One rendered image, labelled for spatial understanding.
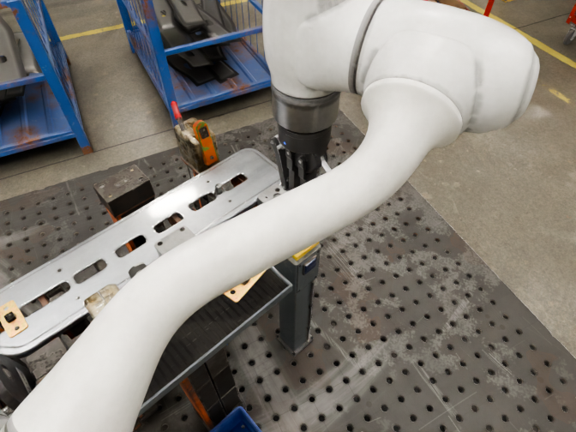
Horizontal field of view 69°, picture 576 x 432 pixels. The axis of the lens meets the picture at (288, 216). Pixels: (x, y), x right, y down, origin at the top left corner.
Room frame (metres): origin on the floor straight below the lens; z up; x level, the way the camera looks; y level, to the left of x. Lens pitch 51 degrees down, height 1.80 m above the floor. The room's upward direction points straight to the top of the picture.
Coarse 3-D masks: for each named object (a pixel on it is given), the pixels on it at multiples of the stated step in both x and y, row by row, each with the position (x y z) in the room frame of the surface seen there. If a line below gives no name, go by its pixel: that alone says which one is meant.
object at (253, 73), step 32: (160, 0) 2.89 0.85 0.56; (192, 0) 2.86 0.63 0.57; (128, 32) 3.18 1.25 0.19; (160, 32) 2.97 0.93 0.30; (192, 32) 2.69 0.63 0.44; (224, 32) 2.59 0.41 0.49; (256, 32) 2.49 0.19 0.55; (160, 64) 2.20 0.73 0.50; (192, 64) 2.49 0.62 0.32; (224, 64) 2.71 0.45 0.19; (256, 64) 2.77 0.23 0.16; (160, 96) 2.39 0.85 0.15; (192, 96) 2.36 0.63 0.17; (224, 96) 2.36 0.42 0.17
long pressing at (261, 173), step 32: (224, 160) 0.86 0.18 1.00; (256, 160) 0.86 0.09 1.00; (192, 192) 0.74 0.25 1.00; (224, 192) 0.74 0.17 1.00; (256, 192) 0.74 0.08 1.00; (128, 224) 0.63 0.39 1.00; (192, 224) 0.63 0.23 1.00; (64, 256) 0.54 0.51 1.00; (96, 256) 0.54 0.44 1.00; (128, 256) 0.54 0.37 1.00; (32, 288) 0.45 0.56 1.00; (96, 288) 0.45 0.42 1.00; (32, 320) 0.38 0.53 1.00; (64, 320) 0.38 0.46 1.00; (0, 352) 0.31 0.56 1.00; (32, 352) 0.31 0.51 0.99
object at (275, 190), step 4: (276, 184) 0.71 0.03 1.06; (268, 188) 0.70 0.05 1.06; (272, 188) 0.70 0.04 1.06; (276, 188) 0.70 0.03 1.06; (280, 188) 0.70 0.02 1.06; (264, 192) 0.68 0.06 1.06; (268, 192) 0.68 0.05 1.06; (272, 192) 0.68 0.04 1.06; (276, 192) 0.68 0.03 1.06; (280, 192) 0.68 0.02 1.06; (284, 192) 0.68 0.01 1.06; (260, 196) 0.67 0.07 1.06; (264, 196) 0.67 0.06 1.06; (268, 196) 0.67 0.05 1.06; (272, 196) 0.67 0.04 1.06; (276, 196) 0.67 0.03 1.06; (260, 200) 0.66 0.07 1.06; (264, 200) 0.66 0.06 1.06; (268, 200) 0.66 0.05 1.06; (260, 204) 0.66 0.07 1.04
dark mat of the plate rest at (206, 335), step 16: (272, 272) 0.40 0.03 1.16; (256, 288) 0.36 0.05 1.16; (272, 288) 0.36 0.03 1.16; (208, 304) 0.33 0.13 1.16; (224, 304) 0.33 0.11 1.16; (240, 304) 0.33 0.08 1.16; (256, 304) 0.33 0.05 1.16; (192, 320) 0.30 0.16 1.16; (208, 320) 0.30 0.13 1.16; (224, 320) 0.30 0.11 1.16; (240, 320) 0.30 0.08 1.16; (176, 336) 0.28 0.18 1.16; (192, 336) 0.28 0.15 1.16; (208, 336) 0.28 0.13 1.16; (224, 336) 0.28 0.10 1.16; (176, 352) 0.25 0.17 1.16; (192, 352) 0.25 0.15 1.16; (160, 368) 0.22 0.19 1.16; (176, 368) 0.22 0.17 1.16; (160, 384) 0.20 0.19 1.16; (144, 400) 0.18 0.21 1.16
